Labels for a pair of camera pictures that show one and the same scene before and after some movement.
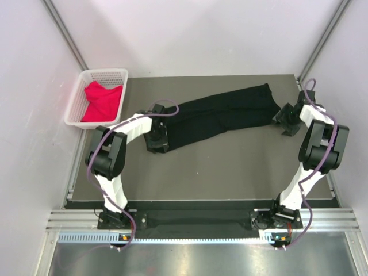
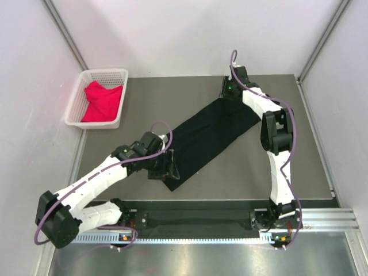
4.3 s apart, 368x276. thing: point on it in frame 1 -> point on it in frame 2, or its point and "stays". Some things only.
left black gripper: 162,142 -> 162,172
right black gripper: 289,130 -> 224,94
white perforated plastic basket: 96,98 stays
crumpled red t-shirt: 103,103 stays
